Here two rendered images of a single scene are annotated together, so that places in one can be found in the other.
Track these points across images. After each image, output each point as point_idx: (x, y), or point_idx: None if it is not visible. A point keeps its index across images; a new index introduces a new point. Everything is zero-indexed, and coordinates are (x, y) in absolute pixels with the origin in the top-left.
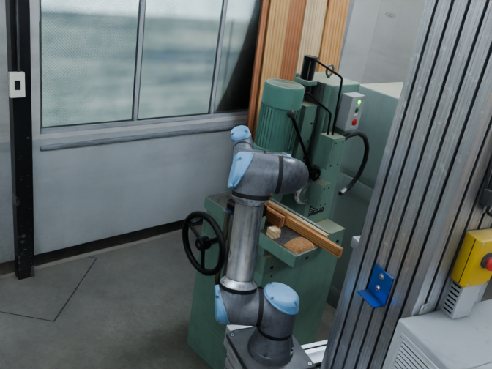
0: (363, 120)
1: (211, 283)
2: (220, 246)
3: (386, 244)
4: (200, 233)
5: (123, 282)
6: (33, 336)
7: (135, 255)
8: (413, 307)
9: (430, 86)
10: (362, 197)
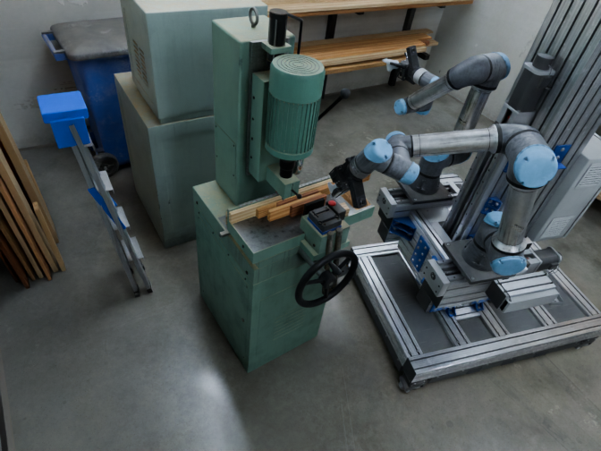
0: (173, 53)
1: (277, 307)
2: (356, 260)
3: (568, 129)
4: (15, 330)
5: (117, 446)
6: None
7: (47, 429)
8: (583, 148)
9: None
10: (203, 130)
